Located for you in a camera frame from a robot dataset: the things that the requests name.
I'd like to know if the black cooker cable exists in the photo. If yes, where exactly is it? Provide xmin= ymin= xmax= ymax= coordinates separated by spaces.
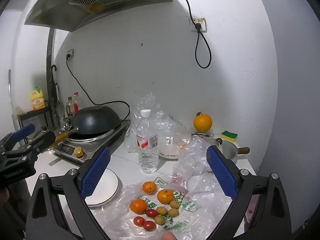
xmin=65 ymin=54 xmax=131 ymax=127

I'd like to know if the crumpled clear plastic bag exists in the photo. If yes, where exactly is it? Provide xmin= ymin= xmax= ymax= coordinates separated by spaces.
xmin=172 ymin=137 xmax=220 ymax=193

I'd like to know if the clear plastic water bottle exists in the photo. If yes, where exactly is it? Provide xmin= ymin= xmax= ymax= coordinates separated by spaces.
xmin=136 ymin=109 xmax=160 ymax=173

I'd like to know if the steel range hood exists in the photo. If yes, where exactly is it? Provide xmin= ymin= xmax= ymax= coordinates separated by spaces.
xmin=24 ymin=0 xmax=173 ymax=32

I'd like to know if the large orange with leaf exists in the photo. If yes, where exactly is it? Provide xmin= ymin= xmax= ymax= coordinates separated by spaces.
xmin=193 ymin=112 xmax=213 ymax=132

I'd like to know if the yellow detergent bottle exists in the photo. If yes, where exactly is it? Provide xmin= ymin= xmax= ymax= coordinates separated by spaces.
xmin=30 ymin=86 xmax=46 ymax=111

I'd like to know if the yellow green sponge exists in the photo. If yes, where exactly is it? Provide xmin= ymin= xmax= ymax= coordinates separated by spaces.
xmin=221 ymin=130 xmax=238 ymax=142

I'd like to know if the white bowl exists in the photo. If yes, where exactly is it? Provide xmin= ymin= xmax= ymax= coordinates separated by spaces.
xmin=159 ymin=135 xmax=187 ymax=159

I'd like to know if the black folded umbrella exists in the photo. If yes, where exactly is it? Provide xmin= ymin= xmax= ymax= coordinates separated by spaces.
xmin=49 ymin=65 xmax=60 ymax=105

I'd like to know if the dark vertical pipe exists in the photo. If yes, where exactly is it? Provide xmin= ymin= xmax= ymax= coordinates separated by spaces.
xmin=46 ymin=27 xmax=56 ymax=100

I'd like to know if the white plate with dark rim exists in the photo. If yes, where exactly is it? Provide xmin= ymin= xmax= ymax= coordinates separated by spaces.
xmin=84 ymin=168 xmax=120 ymax=207

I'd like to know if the white pot with wooden handle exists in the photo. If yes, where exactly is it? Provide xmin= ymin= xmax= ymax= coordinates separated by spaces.
xmin=215 ymin=137 xmax=250 ymax=165

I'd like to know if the black wok with gold handle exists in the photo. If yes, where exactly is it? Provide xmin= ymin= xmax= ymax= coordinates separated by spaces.
xmin=54 ymin=106 xmax=122 ymax=143

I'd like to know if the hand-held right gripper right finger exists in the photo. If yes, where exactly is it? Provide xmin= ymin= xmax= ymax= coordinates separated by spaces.
xmin=206 ymin=146 xmax=293 ymax=240

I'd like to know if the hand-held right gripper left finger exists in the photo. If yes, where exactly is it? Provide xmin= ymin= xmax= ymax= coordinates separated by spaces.
xmin=26 ymin=146 xmax=112 ymax=240

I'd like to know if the steel induction cooker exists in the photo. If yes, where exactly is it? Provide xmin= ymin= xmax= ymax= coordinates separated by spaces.
xmin=52 ymin=119 xmax=131 ymax=165

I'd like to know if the black metal rack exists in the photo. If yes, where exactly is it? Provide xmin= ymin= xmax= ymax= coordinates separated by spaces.
xmin=17 ymin=106 xmax=53 ymax=133

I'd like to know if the black looped power cable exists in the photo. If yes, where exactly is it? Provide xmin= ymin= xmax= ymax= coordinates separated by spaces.
xmin=172 ymin=0 xmax=212 ymax=69

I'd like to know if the small tangerine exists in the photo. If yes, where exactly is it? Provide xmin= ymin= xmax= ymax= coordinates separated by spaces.
xmin=142 ymin=181 xmax=157 ymax=195
xmin=129 ymin=199 xmax=147 ymax=215
xmin=157 ymin=189 xmax=174 ymax=205

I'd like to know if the red capped oil bottle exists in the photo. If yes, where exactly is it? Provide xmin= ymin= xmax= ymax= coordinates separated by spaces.
xmin=72 ymin=92 xmax=82 ymax=114

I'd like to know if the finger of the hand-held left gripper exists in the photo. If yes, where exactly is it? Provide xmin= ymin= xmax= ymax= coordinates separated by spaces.
xmin=0 ymin=131 xmax=57 ymax=162
xmin=0 ymin=124 xmax=35 ymax=149

